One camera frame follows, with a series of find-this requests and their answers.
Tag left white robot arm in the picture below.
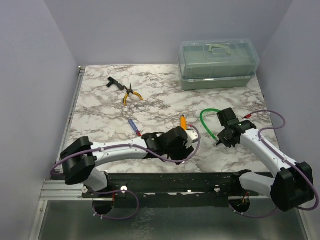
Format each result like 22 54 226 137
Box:
60 126 200 198

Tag black t-shaped tool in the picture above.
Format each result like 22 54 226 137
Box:
106 77 125 91

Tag orange utility knife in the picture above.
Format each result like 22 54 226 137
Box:
180 115 188 130

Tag black mounting rail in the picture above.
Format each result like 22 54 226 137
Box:
81 172 257 209

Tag clear green plastic toolbox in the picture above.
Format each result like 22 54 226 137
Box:
178 39 260 91

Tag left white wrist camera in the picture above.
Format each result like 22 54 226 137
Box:
185 129 199 148

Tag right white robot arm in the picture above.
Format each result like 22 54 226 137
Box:
217 108 320 212

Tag yellow handled pliers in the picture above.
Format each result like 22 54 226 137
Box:
123 83 144 105

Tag left aluminium extrusion rail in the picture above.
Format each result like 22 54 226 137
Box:
55 66 86 163

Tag blue red screwdriver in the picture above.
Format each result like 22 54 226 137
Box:
128 119 142 137

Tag green cable lock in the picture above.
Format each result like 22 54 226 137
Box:
199 108 220 147

